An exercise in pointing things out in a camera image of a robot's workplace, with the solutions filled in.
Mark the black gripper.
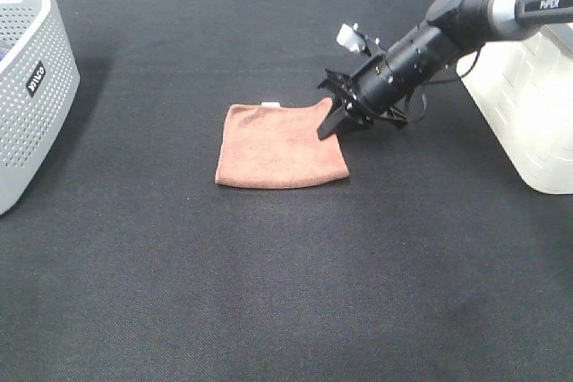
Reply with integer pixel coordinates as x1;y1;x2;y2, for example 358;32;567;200
317;26;459;140

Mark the orange towel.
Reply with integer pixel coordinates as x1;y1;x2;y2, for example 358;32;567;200
215;98;349;190

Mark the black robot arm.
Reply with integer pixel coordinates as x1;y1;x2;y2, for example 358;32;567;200
317;0;572;140

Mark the white plastic basket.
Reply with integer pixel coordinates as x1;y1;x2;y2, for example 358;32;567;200
457;24;572;194

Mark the grey perforated laundry basket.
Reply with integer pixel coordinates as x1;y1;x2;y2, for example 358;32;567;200
1;0;80;212

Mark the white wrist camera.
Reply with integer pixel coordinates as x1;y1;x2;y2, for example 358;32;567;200
336;23;367;54

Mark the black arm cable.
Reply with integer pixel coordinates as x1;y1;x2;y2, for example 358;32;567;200
405;48;481;124

